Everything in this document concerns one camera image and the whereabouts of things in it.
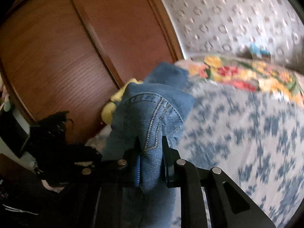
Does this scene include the blue denim jeans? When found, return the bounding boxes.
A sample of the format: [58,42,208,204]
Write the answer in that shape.
[103,62,194,227]

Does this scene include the yellow plush toy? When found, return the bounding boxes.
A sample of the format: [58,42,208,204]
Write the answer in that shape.
[101,78,143,125]

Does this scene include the blue floral white quilt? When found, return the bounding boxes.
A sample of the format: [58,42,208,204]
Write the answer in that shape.
[177,77,303,227]

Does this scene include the floral bed cover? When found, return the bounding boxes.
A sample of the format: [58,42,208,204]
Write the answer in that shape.
[175,55,303,108]

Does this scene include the wooden louvered wardrobe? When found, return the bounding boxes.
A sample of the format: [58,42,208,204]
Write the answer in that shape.
[1,0,182,143]

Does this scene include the blue tissue box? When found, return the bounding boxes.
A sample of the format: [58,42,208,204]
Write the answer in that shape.
[249,43,271,60]

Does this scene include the circle patterned sheer curtain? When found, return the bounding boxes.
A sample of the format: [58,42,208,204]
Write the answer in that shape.
[161,0,303,72]

